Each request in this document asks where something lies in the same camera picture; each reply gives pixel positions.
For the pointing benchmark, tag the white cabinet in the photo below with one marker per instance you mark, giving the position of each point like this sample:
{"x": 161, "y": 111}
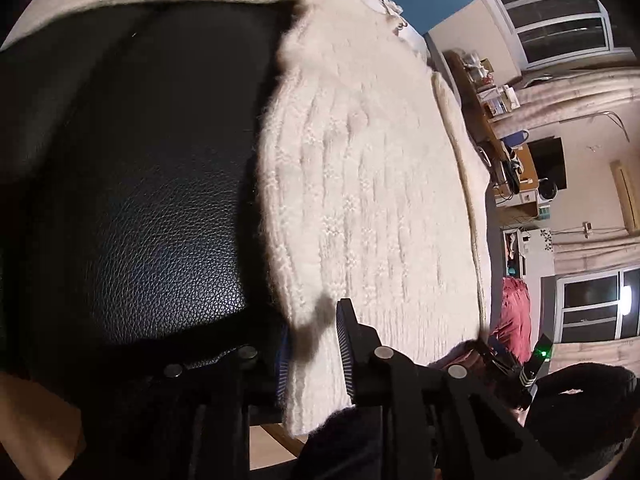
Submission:
{"x": 535, "y": 255}

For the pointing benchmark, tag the red blanket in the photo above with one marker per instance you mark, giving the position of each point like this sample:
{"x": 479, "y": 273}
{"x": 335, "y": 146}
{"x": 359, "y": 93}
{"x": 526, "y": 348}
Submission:
{"x": 515, "y": 315}

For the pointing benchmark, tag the black television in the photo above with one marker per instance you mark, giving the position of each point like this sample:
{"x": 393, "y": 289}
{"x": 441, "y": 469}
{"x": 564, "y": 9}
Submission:
{"x": 547, "y": 160}

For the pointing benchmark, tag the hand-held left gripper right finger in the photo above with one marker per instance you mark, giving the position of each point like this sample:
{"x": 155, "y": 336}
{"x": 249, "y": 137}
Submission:
{"x": 345, "y": 350}

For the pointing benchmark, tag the large white frame window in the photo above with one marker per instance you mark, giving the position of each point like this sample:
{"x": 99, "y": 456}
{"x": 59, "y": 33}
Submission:
{"x": 550, "y": 5}

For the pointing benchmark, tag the clutter of boxes and bottles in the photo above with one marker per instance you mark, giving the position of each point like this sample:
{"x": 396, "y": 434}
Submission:
{"x": 492, "y": 95}

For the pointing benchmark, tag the white deer print pillow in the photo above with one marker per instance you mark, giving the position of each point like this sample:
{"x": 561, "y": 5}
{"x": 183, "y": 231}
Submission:
{"x": 385, "y": 7}

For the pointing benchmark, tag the white air conditioner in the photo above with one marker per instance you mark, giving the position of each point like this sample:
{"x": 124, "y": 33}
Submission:
{"x": 627, "y": 200}

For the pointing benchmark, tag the beige patterned curtain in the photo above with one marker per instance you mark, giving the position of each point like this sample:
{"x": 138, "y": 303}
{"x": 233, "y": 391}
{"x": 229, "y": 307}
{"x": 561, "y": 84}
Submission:
{"x": 575, "y": 95}
{"x": 595, "y": 255}
{"x": 595, "y": 355}

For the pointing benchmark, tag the white knit sweater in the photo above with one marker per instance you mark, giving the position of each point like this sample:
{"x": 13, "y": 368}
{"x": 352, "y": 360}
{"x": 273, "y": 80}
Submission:
{"x": 375, "y": 185}

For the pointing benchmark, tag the small white frame window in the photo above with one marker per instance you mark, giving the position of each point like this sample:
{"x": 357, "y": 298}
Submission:
{"x": 590, "y": 310}

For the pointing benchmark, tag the person's black clothing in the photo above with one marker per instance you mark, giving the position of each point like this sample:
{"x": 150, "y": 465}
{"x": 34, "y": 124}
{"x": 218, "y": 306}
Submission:
{"x": 345, "y": 445}

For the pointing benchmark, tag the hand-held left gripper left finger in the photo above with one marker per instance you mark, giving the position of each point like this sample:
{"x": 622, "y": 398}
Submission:
{"x": 283, "y": 365}

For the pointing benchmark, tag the blue chair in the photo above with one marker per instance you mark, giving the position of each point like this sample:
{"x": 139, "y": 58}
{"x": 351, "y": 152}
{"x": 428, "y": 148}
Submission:
{"x": 515, "y": 137}

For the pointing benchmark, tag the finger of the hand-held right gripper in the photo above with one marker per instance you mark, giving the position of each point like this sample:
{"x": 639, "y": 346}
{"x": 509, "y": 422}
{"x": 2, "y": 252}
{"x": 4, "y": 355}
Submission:
{"x": 497, "y": 360}

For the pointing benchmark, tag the wooden desk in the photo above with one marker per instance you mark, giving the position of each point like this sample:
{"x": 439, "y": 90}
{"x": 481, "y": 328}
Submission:
{"x": 480, "y": 120}

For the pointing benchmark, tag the person's right forearm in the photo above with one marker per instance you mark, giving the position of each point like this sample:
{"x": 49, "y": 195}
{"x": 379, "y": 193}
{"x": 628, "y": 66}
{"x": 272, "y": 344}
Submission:
{"x": 590, "y": 410}

